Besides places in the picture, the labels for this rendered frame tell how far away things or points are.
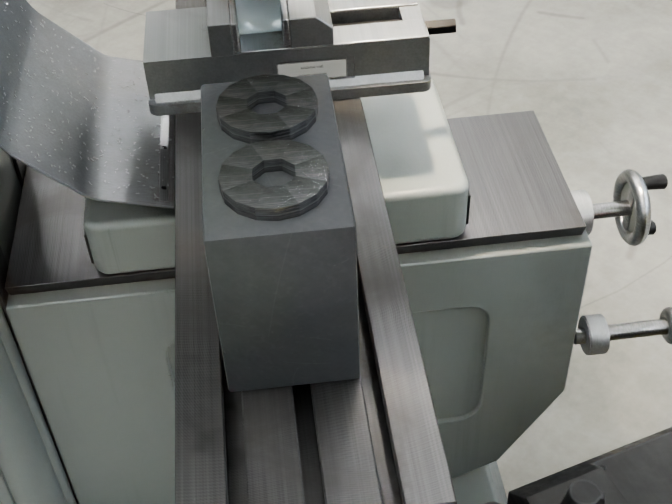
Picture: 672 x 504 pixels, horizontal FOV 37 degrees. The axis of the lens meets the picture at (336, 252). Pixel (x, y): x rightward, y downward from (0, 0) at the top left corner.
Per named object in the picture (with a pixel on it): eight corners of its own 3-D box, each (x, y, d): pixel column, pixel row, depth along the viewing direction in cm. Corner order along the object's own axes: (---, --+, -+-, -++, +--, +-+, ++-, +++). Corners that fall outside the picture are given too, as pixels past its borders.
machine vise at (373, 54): (412, 29, 134) (414, -47, 126) (432, 91, 123) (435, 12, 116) (152, 51, 132) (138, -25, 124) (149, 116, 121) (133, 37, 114)
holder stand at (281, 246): (335, 220, 106) (328, 59, 92) (361, 380, 90) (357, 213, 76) (222, 232, 105) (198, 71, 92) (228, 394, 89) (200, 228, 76)
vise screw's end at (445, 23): (453, 28, 127) (453, 15, 126) (455, 35, 126) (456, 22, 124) (422, 31, 127) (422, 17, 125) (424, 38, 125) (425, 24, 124)
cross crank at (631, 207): (639, 208, 160) (653, 150, 152) (665, 259, 151) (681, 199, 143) (542, 219, 159) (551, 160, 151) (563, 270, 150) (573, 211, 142)
